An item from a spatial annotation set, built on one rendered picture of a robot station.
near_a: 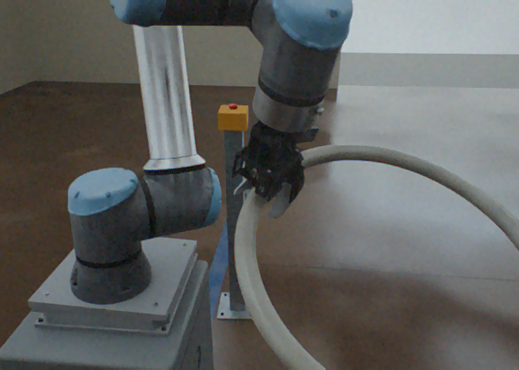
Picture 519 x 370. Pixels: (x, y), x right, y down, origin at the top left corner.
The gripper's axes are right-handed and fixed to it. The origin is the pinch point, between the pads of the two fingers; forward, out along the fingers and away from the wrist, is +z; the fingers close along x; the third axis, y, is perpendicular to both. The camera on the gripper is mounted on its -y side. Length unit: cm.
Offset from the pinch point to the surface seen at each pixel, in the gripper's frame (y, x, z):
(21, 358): 36, -30, 47
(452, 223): -215, 48, 162
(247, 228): 12.1, 3.6, -7.1
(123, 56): -364, -453, 331
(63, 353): 30, -24, 46
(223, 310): -54, -30, 156
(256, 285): 18.5, 10.0, -7.1
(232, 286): -60, -31, 141
